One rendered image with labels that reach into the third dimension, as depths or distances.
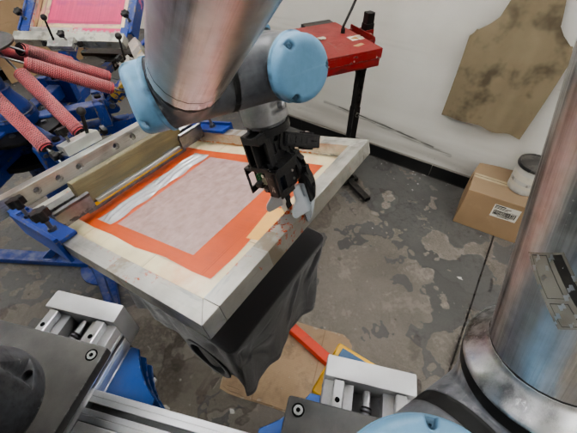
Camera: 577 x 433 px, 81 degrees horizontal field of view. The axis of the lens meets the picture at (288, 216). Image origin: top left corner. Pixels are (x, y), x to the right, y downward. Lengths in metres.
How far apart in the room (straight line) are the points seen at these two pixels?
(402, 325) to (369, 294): 0.24
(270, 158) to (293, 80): 0.19
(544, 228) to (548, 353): 0.08
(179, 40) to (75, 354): 0.48
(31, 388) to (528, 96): 2.53
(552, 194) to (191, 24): 0.20
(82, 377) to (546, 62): 2.45
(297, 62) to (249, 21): 0.20
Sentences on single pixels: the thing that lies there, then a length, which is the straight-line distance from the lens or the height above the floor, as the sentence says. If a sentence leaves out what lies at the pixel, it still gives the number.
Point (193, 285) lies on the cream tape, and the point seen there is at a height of 1.21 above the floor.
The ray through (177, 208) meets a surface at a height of 1.15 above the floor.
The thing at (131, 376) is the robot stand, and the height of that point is 1.12.
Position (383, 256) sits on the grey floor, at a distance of 2.27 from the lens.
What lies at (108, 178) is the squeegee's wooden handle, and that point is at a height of 1.15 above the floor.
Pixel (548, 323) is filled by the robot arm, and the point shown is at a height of 1.57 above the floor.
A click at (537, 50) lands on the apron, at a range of 2.45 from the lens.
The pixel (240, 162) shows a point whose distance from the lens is 0.99.
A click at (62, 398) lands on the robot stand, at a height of 1.26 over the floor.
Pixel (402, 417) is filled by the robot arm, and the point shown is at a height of 1.49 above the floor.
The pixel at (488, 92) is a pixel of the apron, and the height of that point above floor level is 0.77.
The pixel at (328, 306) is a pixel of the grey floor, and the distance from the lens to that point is 2.01.
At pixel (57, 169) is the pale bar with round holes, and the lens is 1.25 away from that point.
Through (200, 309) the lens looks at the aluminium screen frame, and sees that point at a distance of 0.56.
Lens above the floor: 1.75
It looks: 46 degrees down
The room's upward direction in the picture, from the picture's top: straight up
